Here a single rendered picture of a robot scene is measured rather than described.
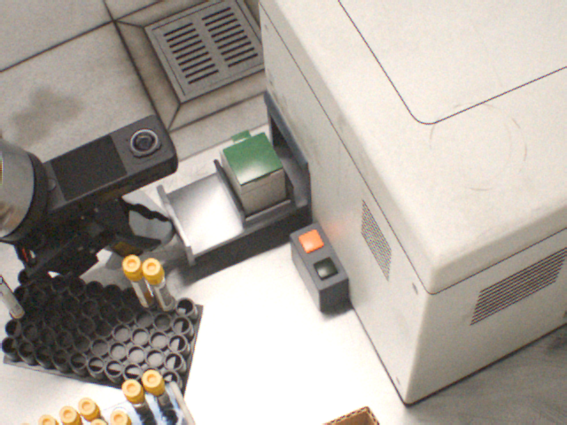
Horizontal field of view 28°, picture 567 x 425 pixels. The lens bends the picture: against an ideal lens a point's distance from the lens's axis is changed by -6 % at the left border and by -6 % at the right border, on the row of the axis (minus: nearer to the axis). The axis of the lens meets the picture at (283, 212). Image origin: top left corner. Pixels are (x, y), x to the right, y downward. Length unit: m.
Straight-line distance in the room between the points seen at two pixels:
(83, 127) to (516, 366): 1.33
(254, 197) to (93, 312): 0.18
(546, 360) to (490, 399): 0.06
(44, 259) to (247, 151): 0.20
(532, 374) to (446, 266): 0.31
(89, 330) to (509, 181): 0.43
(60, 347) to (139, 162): 0.21
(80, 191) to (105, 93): 1.34
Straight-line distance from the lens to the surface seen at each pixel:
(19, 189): 0.84
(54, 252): 0.92
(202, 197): 1.04
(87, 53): 2.28
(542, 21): 0.83
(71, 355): 1.02
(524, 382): 1.02
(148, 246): 0.96
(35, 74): 2.28
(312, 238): 1.00
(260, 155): 0.98
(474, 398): 1.01
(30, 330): 1.04
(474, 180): 0.75
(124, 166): 0.89
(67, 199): 0.88
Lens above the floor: 1.84
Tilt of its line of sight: 63 degrees down
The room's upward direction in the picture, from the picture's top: 5 degrees counter-clockwise
